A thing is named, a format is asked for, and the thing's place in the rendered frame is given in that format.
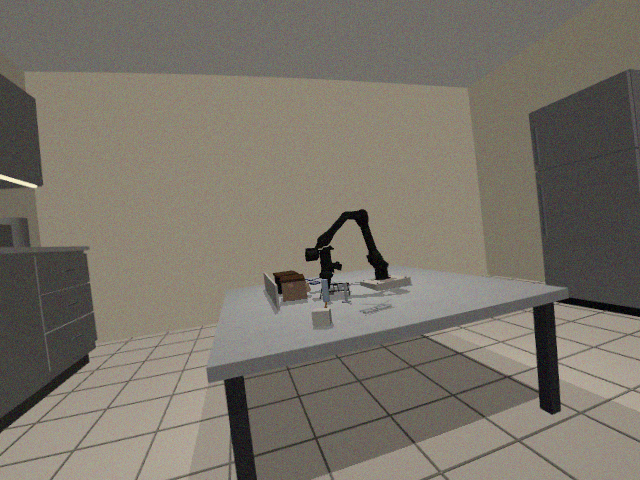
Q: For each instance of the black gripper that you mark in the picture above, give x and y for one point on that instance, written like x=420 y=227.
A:
x=326 y=273

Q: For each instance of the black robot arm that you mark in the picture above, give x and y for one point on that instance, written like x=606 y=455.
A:
x=374 y=256

